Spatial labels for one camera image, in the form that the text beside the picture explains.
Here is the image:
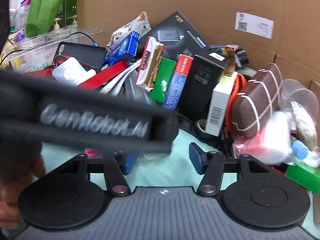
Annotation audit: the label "brown glasses case white stripes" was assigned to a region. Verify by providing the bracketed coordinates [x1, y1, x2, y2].
[231, 63, 283, 138]

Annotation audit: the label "person's left hand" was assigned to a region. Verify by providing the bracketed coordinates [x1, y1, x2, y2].
[0, 155, 46, 229]

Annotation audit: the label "red and white carton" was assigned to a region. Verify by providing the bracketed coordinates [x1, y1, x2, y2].
[27, 61, 128, 90]

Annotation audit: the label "black tape roll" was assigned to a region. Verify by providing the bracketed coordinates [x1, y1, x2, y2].
[195, 119, 218, 140]

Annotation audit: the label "clear plastic storage bin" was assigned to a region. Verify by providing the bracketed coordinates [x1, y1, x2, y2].
[1, 27, 101, 73]

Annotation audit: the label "pink white zip bag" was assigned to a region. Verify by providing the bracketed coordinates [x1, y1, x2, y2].
[232, 111, 292, 165]

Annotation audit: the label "tall black box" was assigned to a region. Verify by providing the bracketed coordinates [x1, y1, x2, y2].
[177, 49, 231, 121]

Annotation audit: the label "white barcode box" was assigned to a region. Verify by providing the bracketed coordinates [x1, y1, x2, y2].
[205, 72, 238, 137]

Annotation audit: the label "red blue toothpaste box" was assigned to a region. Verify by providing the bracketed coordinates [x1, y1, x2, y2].
[162, 54, 193, 110]

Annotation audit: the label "clear plastic tube case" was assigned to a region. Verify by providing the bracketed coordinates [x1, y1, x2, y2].
[125, 76, 156, 106]

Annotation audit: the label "black phone case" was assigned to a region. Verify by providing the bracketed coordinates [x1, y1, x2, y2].
[53, 42, 106, 73]

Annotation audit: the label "blue cap bottle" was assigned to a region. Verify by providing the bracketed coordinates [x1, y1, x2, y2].
[291, 140, 309, 160]

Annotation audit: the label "green small box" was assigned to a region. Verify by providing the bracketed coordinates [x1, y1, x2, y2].
[285, 163, 320, 194]

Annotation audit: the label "green thin box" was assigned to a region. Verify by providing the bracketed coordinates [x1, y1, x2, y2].
[150, 58, 176, 103]

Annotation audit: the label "clear plastic cup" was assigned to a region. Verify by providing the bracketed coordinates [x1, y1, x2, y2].
[280, 79, 318, 111]

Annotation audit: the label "blue medicine box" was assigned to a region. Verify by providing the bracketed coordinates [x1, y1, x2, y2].
[108, 31, 139, 67]

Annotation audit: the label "green fabric bag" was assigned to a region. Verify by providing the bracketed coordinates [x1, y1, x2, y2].
[24, 0, 62, 38]

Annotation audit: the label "red white snack box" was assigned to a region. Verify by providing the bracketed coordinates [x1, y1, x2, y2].
[136, 36, 165, 92]

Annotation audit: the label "black charger box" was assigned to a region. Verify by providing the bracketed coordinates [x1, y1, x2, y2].
[139, 11, 210, 60]

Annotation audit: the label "white patterned fabric pouch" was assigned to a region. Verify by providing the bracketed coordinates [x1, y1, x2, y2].
[106, 11, 151, 53]

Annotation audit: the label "large cardboard box wall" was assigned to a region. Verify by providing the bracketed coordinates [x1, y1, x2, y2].
[76, 0, 319, 86]

